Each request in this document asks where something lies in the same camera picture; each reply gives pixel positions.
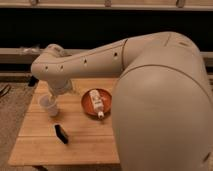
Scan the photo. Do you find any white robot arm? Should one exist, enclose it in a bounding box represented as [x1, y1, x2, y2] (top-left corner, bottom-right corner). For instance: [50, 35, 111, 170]
[31, 31, 213, 171]

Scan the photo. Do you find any orange round plate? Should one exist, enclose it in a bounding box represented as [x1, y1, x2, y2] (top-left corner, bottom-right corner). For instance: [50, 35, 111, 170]
[81, 88, 112, 117]

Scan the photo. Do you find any wooden table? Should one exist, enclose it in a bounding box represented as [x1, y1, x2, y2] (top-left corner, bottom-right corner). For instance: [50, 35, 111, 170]
[9, 78, 119, 166]

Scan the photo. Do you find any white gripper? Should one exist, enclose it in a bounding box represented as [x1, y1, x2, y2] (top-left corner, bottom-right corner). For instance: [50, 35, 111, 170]
[38, 80, 73, 117]

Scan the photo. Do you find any black eraser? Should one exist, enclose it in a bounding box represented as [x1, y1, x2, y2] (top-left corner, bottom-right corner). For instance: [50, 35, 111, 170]
[54, 124, 69, 144]

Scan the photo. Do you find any white plastic bottle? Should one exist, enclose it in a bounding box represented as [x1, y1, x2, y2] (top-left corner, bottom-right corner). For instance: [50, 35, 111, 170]
[89, 89, 104, 119]

